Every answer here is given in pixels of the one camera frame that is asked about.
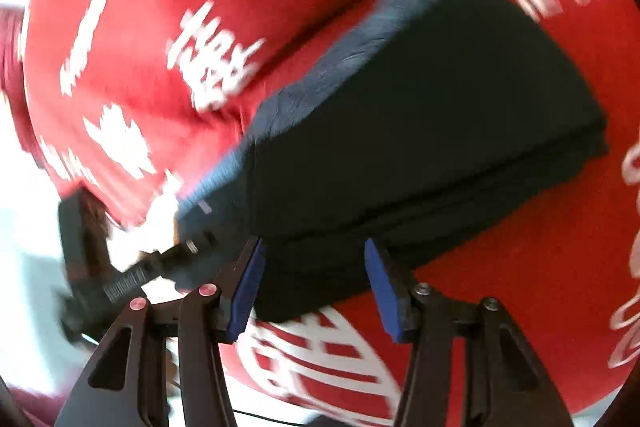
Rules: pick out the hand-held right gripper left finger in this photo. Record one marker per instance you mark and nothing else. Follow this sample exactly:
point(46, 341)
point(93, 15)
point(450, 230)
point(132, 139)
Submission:
point(246, 292)

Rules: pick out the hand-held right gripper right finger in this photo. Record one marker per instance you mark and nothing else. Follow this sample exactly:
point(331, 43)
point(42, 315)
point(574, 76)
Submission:
point(382, 289)

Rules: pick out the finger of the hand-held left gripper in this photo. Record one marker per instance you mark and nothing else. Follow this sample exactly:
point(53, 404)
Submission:
point(165, 259)

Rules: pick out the black pants with blue trim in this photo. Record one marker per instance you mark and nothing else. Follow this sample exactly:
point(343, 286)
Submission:
point(415, 147)

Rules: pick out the red printed blanket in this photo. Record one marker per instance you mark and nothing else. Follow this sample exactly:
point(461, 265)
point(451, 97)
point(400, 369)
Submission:
point(150, 32)

